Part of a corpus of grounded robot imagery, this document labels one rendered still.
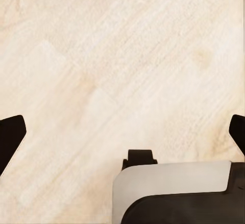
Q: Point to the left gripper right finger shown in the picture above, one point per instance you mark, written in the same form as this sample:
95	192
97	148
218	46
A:
237	131

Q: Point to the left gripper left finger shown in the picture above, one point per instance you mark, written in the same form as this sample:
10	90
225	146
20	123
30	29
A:
12	132

